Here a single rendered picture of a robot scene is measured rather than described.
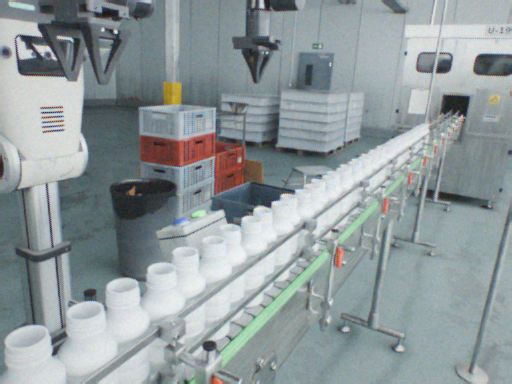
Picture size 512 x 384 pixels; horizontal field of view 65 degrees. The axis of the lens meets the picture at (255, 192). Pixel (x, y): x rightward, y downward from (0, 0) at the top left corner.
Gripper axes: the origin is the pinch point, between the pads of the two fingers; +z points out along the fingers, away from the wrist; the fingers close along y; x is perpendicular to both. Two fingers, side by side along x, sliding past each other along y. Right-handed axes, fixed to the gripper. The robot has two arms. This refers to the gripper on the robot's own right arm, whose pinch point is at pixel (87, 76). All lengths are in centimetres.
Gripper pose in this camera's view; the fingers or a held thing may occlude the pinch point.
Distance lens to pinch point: 61.7
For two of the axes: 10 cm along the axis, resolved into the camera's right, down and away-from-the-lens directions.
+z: -0.6, 9.6, 2.8
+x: 4.9, -2.1, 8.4
